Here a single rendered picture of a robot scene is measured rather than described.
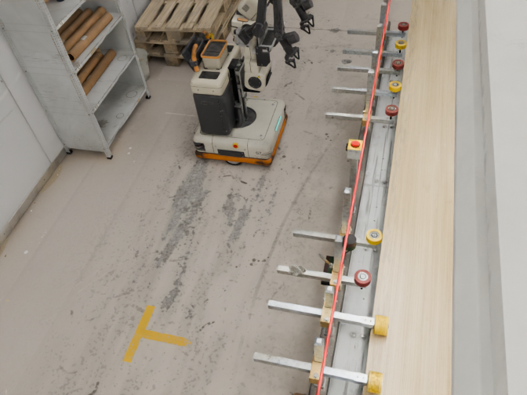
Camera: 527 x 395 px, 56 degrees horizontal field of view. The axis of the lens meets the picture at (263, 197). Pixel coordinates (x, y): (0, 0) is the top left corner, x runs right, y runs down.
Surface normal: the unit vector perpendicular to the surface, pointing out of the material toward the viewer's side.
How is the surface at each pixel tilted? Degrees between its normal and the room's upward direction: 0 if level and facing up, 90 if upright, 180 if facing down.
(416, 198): 0
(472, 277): 61
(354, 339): 0
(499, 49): 0
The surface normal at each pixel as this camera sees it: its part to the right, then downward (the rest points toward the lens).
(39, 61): -0.25, 0.74
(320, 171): -0.09, -0.66
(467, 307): -0.89, -0.44
